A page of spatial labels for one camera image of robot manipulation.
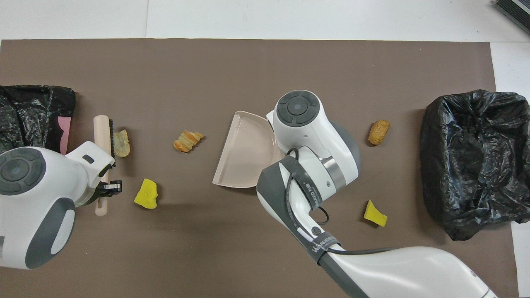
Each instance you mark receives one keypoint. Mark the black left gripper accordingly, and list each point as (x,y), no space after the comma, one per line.
(100,192)

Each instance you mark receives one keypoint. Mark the yellow sponge chunk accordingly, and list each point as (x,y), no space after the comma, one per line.
(146,194)

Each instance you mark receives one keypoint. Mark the pale beige bread chunk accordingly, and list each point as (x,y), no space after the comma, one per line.
(122,143)

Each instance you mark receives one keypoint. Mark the beige hand brush black bristles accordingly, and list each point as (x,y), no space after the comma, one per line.
(102,136)

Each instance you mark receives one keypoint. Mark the orange striped bread piece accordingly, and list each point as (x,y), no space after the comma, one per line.
(187,141)

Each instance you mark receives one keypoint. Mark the beige plastic dustpan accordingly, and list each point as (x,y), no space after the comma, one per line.
(244,153)

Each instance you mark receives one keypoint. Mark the yellow sponge wedge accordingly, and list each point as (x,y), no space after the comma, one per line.
(374,215)

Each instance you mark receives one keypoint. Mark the brown croquette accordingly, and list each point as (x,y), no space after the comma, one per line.
(379,132)

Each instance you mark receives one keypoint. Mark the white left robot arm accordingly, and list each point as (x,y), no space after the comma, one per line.
(37,207)

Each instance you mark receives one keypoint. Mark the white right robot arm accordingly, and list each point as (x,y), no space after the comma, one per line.
(314,128)

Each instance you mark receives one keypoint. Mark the pink bin with black bag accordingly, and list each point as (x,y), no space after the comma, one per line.
(33,111)

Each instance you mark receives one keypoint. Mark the bin wrapped in black bag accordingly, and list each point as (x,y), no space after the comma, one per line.
(463,165)

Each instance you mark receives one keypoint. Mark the brown paper table mat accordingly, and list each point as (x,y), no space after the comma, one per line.
(265,62)

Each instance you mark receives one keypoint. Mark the grey ribbed device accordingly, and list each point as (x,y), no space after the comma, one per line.
(517,10)

